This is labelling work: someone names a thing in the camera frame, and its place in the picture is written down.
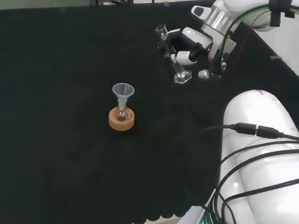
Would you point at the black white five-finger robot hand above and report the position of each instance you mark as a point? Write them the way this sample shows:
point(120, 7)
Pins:
point(194, 37)

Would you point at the clear graduated cylinder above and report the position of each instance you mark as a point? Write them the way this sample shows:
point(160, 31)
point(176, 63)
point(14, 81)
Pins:
point(181, 77)

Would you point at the clear round-bottom flask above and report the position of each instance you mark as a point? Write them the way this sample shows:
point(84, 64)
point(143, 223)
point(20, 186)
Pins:
point(122, 114)

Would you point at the clear cloth clip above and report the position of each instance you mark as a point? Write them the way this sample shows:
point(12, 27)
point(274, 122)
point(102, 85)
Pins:
point(62, 9)
point(166, 4)
point(275, 57)

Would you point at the clear plastic funnel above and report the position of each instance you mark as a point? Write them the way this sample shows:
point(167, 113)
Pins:
point(123, 90)

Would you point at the black bench cloth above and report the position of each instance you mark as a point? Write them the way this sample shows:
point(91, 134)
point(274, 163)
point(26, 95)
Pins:
point(45, 106)

